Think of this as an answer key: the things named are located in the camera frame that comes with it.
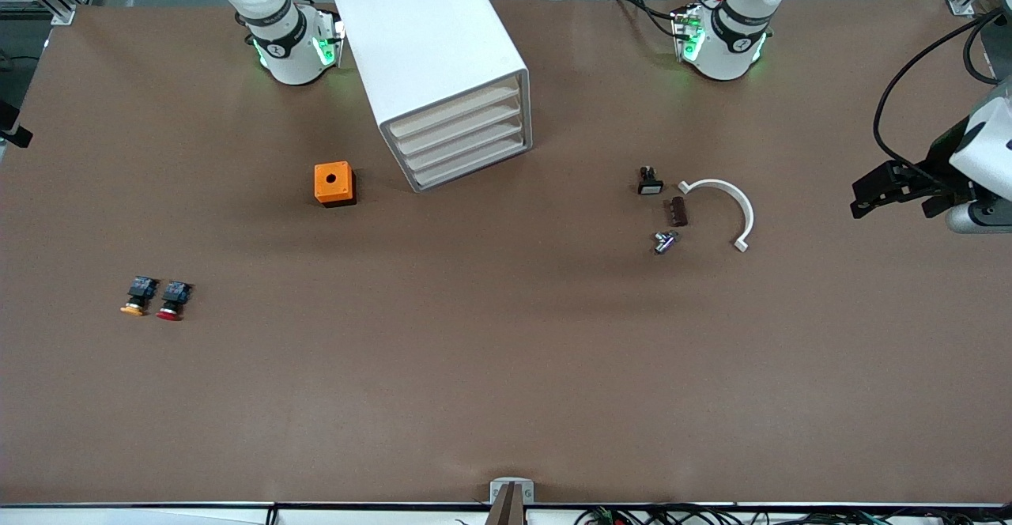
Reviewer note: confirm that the orange box with hole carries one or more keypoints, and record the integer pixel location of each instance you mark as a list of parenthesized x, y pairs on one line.
[(332, 181)]

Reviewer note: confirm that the red capped push button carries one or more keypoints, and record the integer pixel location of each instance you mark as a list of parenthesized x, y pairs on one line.
[(170, 311)]

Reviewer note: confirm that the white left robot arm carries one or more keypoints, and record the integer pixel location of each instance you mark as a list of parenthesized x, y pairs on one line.
[(735, 43)]

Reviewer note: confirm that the white pull-out drawer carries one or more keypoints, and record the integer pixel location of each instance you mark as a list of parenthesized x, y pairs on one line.
[(458, 127)]

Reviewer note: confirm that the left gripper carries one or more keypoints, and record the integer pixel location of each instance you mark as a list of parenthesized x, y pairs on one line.
[(941, 163)]

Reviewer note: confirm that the dark brown cylinder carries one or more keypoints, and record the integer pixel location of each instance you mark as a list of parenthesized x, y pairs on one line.
[(676, 212)]

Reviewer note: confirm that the white semicircular pipe clamp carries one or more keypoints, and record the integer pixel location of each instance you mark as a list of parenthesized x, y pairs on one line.
[(747, 213)]

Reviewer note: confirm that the chrome metal fitting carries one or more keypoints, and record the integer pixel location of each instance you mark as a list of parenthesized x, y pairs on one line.
[(664, 242)]

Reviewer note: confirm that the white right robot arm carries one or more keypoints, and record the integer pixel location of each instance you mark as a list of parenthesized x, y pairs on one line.
[(288, 50)]

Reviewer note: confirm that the white square push button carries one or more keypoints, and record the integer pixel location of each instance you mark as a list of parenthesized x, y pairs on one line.
[(650, 187)]

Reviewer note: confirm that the white drawer cabinet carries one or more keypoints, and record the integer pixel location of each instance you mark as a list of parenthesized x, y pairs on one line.
[(427, 35)]

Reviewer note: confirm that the grey metal table bracket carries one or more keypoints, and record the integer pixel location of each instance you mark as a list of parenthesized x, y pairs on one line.
[(526, 492)]

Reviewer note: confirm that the yellow capped push button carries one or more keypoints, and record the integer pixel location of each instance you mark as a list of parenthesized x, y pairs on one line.
[(134, 307)]

